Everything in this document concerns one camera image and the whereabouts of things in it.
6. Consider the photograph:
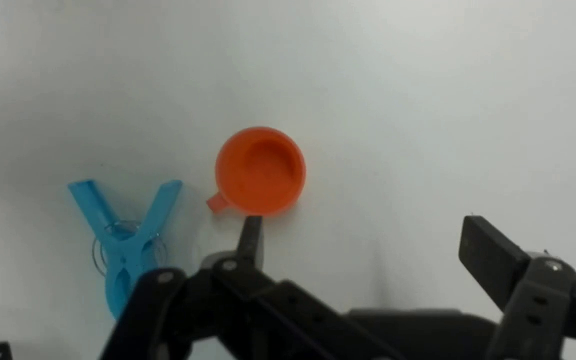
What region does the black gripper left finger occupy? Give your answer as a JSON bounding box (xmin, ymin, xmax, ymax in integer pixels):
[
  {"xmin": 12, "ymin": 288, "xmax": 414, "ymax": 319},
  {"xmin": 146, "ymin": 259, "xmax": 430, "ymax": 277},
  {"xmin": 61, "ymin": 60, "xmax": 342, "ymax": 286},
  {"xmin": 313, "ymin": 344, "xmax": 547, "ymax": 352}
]
[{"xmin": 100, "ymin": 214, "xmax": 395, "ymax": 360}]

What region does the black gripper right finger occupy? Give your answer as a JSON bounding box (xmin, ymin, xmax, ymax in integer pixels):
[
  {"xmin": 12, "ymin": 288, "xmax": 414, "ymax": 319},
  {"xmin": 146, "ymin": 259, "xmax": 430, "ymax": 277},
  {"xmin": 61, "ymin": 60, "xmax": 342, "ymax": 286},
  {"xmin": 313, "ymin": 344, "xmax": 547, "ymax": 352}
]
[{"xmin": 457, "ymin": 214, "xmax": 576, "ymax": 360}]

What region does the blue plastic clamp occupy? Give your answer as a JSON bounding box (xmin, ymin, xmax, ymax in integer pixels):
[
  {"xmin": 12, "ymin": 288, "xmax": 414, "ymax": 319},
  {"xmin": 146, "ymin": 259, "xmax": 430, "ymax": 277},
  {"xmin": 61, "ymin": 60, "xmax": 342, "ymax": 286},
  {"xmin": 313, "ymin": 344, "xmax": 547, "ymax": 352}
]
[{"xmin": 65, "ymin": 179, "xmax": 185, "ymax": 321}]

